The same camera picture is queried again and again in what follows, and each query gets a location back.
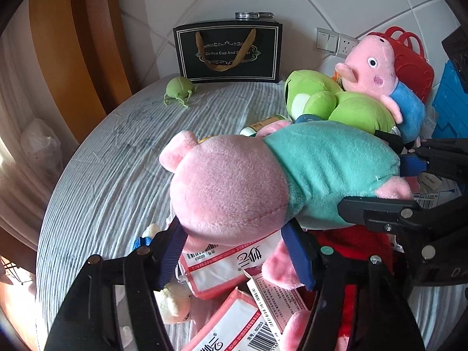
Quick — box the green white bottle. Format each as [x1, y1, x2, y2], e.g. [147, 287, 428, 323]
[239, 114, 293, 136]

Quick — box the red cloth pouch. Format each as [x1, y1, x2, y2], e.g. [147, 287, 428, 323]
[314, 227, 393, 337]

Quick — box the red toy suitcase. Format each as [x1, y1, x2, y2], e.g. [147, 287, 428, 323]
[384, 26, 436, 105]

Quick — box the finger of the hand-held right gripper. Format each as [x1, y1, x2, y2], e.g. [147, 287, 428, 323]
[400, 137, 468, 183]
[337, 192, 468, 264]

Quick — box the blue plastic crate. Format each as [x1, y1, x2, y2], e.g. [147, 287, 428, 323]
[431, 60, 468, 143]

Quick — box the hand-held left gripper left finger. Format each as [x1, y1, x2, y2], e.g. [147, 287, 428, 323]
[44, 216, 187, 351]

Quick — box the pink pig plush teal dress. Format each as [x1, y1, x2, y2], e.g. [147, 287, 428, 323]
[159, 121, 414, 291]

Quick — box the white wall switch socket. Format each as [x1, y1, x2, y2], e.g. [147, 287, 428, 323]
[315, 27, 361, 57]

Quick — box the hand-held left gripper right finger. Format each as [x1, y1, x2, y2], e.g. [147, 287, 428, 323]
[281, 220, 426, 351]

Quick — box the wooden frame post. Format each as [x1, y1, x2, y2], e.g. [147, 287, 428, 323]
[27, 0, 145, 147]

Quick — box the pink tissue packet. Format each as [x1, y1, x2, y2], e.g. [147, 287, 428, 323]
[177, 232, 282, 300]
[183, 287, 264, 351]

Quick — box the white labelled packet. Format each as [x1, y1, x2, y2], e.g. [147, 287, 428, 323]
[413, 173, 461, 209]

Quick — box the white pink printed box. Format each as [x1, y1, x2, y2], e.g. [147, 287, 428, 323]
[243, 267, 311, 351]

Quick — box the pink pig plush blue shirt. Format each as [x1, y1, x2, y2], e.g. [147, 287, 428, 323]
[334, 32, 426, 143]

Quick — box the white plastic bag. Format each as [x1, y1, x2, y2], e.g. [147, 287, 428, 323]
[20, 117, 63, 176]

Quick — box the green frog plush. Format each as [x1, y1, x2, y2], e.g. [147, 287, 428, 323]
[284, 69, 397, 136]

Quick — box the white curtain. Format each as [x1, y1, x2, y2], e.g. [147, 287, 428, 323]
[0, 18, 55, 227]

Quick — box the pale yellow plush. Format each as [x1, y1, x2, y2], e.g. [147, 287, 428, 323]
[133, 223, 194, 325]

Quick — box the black gift bag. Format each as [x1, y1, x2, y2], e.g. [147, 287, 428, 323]
[173, 22, 284, 84]

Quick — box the small green plush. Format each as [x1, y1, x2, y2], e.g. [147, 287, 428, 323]
[163, 77, 198, 108]

